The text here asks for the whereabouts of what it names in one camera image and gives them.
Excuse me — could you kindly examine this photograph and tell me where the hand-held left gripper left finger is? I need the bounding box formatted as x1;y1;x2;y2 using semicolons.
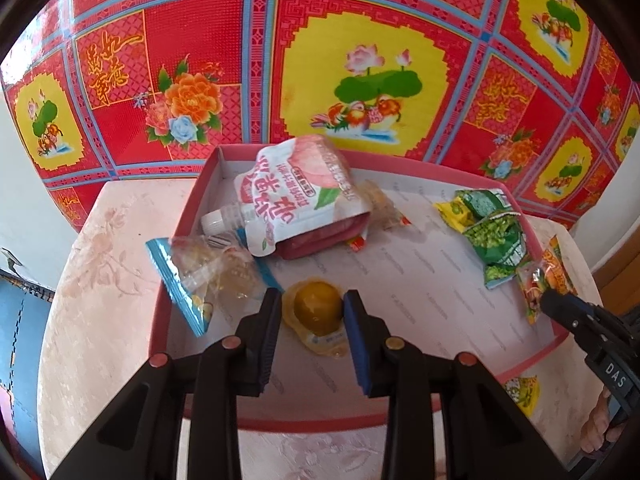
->
50;287;283;480

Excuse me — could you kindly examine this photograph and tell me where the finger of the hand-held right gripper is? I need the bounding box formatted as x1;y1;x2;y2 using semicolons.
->
540;288;609;349

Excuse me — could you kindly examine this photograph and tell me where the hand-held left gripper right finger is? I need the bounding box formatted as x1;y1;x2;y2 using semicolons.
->
341;289;571;480

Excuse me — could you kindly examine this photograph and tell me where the orange yellow striped snack packet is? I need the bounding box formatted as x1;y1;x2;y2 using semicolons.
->
515;235;579;325

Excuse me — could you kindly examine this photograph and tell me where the yellow fruit jelly cup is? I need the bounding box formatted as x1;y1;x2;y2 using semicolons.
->
280;280;351;358

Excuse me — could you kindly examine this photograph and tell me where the pink cardboard box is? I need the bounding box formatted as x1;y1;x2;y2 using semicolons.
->
148;144;573;431

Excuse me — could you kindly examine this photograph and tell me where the blue-edged clear jelly packet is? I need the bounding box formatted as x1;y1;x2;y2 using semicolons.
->
145;236;276;337

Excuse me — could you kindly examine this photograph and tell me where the large green pea packet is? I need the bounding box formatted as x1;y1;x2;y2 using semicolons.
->
462;211;534;289

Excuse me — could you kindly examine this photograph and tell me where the small green pea packet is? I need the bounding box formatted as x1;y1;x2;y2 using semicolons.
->
457;188;521;221

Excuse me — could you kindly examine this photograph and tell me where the pink white spout pouch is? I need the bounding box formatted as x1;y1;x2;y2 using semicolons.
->
201;135;371;258

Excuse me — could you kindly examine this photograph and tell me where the person's right hand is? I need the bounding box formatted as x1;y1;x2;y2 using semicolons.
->
580;391;625;455

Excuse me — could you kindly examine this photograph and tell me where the pale green yellow snack packet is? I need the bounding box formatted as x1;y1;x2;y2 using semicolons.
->
502;375;542;418

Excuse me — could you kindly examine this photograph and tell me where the clear tan candy wrapper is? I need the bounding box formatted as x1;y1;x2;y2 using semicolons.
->
357;180;412;231

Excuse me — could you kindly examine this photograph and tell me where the blue panel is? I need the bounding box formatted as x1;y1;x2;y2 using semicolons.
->
0;247;54;466

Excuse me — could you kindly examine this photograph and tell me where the red floral printed wall cloth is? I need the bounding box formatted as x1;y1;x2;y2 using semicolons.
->
0;0;640;233

